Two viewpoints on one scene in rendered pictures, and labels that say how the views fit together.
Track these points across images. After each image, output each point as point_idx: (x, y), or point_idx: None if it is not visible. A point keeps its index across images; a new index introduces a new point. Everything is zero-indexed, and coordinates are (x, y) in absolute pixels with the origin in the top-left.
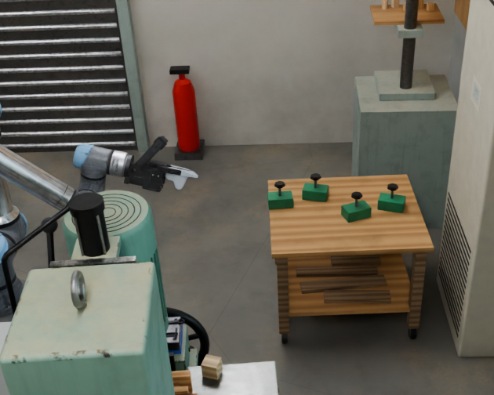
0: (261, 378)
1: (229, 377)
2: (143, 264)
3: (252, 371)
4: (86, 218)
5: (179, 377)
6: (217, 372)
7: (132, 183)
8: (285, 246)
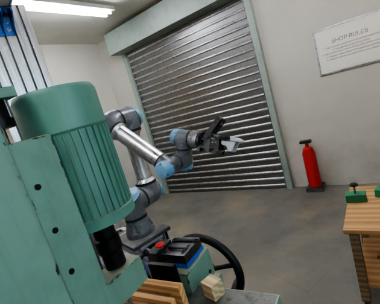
0: None
1: (227, 301)
2: None
3: (252, 300)
4: None
5: (170, 288)
6: (214, 293)
7: (202, 151)
8: (356, 225)
